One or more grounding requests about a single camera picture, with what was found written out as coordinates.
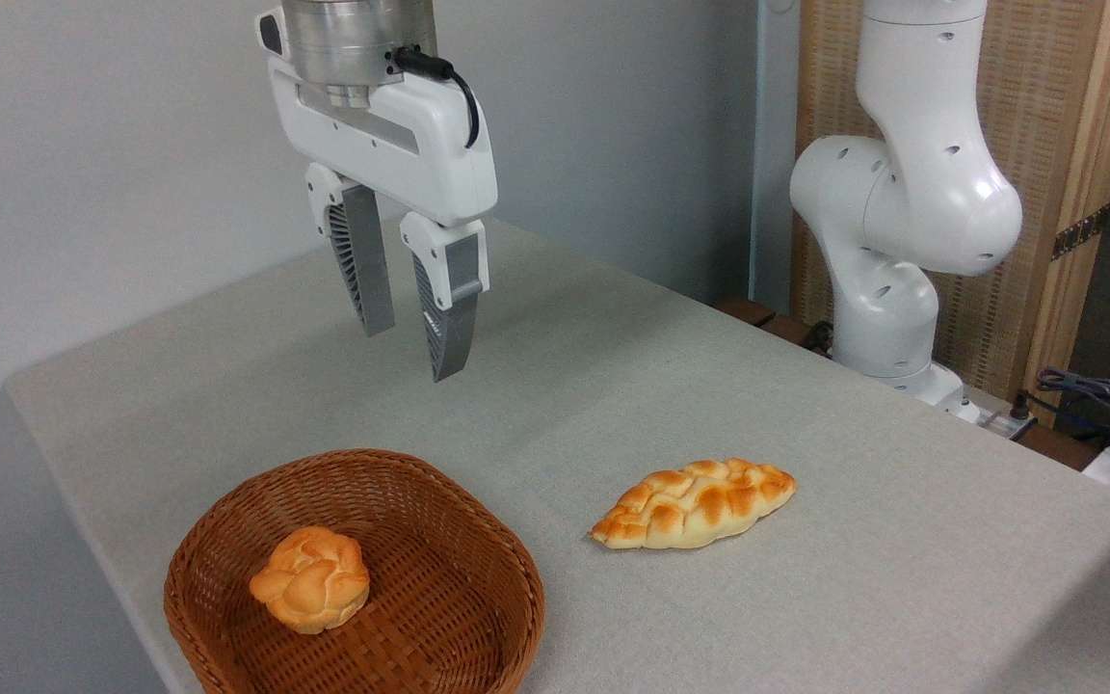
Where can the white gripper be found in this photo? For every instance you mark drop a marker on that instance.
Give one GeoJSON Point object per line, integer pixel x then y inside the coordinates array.
{"type": "Point", "coordinates": [420, 159]}

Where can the black metal screen hinge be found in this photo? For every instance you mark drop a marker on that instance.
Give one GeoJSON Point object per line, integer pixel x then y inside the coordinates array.
{"type": "Point", "coordinates": [1080, 234]}

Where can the pale vertical wall post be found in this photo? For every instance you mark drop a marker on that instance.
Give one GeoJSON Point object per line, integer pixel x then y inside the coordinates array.
{"type": "Point", "coordinates": [775, 145]}

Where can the grey tablecloth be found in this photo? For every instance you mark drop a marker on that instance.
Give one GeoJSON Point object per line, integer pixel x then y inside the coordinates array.
{"type": "Point", "coordinates": [854, 598]}

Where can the wooden rattan screen panel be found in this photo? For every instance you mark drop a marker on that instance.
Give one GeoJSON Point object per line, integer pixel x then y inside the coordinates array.
{"type": "Point", "coordinates": [1046, 96]}

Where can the round orange bread roll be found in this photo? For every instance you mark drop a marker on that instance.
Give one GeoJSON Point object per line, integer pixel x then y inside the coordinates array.
{"type": "Point", "coordinates": [312, 578]}

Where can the brown wicker basket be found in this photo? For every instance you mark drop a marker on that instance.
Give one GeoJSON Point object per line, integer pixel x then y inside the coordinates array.
{"type": "Point", "coordinates": [439, 598]}

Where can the long braided bread loaf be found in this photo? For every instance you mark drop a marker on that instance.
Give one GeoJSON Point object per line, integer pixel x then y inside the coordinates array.
{"type": "Point", "coordinates": [695, 503]}

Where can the brown wooden block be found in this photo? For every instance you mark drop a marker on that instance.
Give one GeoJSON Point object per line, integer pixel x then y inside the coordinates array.
{"type": "Point", "coordinates": [791, 333]}

